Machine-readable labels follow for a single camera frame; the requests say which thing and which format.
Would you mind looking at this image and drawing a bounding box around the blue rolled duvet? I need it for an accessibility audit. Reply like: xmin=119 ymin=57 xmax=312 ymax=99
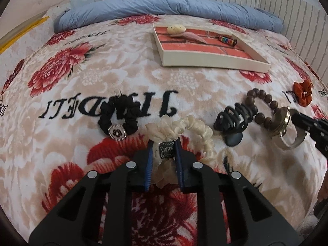
xmin=53 ymin=0 xmax=283 ymax=33

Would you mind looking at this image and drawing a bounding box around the cream hair clip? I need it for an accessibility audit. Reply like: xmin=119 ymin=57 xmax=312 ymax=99
xmin=166 ymin=24 xmax=186 ymax=35

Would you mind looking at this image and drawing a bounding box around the rust red scrunchie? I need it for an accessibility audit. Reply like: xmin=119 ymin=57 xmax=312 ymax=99
xmin=293 ymin=79 xmax=312 ymax=107

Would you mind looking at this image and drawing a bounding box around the white tray with brick liner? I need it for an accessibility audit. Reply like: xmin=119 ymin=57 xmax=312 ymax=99
xmin=152 ymin=24 xmax=271 ymax=73

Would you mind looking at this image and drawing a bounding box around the black scrunchie with charm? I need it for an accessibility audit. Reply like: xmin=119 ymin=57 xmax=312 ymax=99
xmin=97 ymin=94 xmax=141 ymax=141

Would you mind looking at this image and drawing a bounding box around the brown wooden bead bracelet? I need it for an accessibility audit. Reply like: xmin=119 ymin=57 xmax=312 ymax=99
xmin=242 ymin=88 xmax=280 ymax=130

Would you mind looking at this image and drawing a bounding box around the cream satin scrunchie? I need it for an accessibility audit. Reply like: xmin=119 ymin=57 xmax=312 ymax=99
xmin=146 ymin=115 xmax=217 ymax=188

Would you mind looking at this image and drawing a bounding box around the yellow edged board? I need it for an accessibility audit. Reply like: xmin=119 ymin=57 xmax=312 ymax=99
xmin=0 ymin=11 xmax=49 ymax=53

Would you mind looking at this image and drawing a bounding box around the floral fleece blanket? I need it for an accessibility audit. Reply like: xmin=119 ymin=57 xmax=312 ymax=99
xmin=1 ymin=15 xmax=327 ymax=245

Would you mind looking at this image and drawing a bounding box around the black plastic claw clip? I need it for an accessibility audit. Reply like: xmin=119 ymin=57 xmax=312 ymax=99
xmin=213 ymin=103 xmax=258 ymax=147

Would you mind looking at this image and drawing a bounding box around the pink feather hair piece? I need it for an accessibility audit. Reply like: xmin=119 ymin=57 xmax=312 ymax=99
xmin=170 ymin=32 xmax=208 ymax=44

